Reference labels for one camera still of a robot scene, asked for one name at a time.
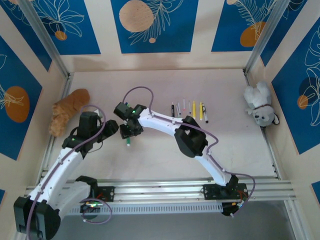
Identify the white barrel black marker pen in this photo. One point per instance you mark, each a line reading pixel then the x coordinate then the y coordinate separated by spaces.
pixel 205 113

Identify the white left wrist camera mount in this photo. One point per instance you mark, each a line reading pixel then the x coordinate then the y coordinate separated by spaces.
pixel 100 114

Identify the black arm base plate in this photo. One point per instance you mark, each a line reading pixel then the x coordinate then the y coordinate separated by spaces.
pixel 107 193
pixel 211 192

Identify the wide aluminium base rail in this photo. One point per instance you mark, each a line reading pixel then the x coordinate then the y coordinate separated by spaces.
pixel 160 192

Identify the white pen pink ends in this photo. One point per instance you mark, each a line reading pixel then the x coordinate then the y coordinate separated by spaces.
pixel 183 105

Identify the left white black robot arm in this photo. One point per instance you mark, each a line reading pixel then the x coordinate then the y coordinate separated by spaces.
pixel 57 172

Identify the white dog plush toy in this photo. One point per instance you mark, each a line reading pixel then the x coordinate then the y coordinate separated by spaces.
pixel 260 100

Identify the yellow marker pen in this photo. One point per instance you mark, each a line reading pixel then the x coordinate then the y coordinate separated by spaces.
pixel 194 110
pixel 201 111

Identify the blue floral wall panel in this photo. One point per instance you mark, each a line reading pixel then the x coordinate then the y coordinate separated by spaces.
pixel 175 37
pixel 285 25
pixel 31 37
pixel 82 37
pixel 225 30
pixel 15 75
pixel 292 120

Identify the white pen blue ends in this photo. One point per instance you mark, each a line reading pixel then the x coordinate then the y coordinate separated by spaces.
pixel 178 106

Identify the aluminium side rail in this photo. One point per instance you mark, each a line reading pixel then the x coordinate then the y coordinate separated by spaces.
pixel 272 156
pixel 67 83

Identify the orange cat plush toy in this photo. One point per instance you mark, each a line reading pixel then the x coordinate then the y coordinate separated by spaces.
pixel 70 105

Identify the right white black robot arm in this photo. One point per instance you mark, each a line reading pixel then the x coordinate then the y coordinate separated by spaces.
pixel 191 137

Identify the aluminium frame post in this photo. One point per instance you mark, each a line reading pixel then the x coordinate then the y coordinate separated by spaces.
pixel 46 37
pixel 266 37

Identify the green barrel marker pen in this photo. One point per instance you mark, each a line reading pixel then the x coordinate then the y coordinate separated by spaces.
pixel 128 142

